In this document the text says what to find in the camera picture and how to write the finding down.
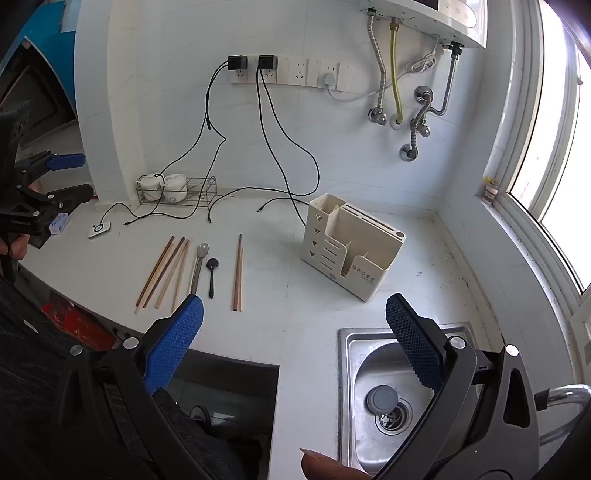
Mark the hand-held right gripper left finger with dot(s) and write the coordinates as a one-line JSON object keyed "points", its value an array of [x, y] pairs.
{"points": [[178, 341]]}

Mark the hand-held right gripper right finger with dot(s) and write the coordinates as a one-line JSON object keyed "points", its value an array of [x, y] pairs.
{"points": [[413, 344]]}

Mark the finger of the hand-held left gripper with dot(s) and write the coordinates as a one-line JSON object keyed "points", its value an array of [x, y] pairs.
{"points": [[69, 197], [67, 161]]}

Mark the brown wooden chopstick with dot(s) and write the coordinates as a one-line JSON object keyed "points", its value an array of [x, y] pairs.
{"points": [[164, 273], [155, 272], [238, 272]]}

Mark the cream plastic utensil holder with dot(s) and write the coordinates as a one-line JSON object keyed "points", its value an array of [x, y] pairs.
{"points": [[364, 277]]}

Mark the silver metal spoon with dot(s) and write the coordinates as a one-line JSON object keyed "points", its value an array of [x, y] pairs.
{"points": [[202, 251]]}

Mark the person's left hand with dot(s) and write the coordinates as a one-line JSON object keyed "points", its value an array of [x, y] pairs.
{"points": [[11, 251]]}

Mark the person's right hand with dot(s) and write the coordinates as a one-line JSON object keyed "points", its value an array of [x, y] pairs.
{"points": [[328, 468]]}

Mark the small white blue box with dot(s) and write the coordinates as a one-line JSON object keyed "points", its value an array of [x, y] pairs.
{"points": [[60, 225]]}

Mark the small white charging pad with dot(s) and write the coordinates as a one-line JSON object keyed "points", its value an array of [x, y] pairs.
{"points": [[99, 230]]}

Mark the stainless steel sink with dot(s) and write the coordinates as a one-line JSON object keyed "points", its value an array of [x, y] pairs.
{"points": [[360, 369]]}

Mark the grey sink plug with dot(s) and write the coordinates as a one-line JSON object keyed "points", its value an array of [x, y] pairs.
{"points": [[382, 399]]}

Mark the metal drain strainer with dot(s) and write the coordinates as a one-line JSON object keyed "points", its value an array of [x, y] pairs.
{"points": [[393, 423]]}

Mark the white lidded ceramic jar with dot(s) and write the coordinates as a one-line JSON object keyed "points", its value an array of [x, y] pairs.
{"points": [[175, 189], [151, 189]]}

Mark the black spoon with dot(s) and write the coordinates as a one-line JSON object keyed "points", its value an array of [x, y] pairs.
{"points": [[212, 264]]}

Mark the blue range hood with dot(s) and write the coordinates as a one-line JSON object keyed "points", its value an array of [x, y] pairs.
{"points": [[51, 69]]}

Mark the red printed box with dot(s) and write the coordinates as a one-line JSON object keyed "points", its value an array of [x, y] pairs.
{"points": [[78, 323]]}

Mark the chrome faucet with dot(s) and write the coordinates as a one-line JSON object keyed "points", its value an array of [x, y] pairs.
{"points": [[568, 392]]}

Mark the small brown-capped bottle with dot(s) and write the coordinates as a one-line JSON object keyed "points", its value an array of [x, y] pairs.
{"points": [[490, 191]]}

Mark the black plug-in charger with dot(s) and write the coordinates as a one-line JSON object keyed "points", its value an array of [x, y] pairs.
{"points": [[237, 63], [267, 62]]}

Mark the chrome angle valve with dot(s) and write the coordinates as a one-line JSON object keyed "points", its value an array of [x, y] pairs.
{"points": [[422, 130], [379, 117]]}

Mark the white framed window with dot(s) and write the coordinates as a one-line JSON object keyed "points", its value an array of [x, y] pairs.
{"points": [[521, 92]]}

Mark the black heater valve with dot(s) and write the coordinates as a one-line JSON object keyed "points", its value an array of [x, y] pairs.
{"points": [[456, 47]]}

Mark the white water heater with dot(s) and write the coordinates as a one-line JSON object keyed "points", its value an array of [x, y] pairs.
{"points": [[461, 23]]}

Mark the chrome wall flange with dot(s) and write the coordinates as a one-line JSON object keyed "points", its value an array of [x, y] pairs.
{"points": [[421, 93], [406, 154]]}

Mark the white wall socket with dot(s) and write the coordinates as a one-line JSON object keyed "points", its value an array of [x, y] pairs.
{"points": [[282, 69], [298, 71], [242, 78], [345, 74]]}

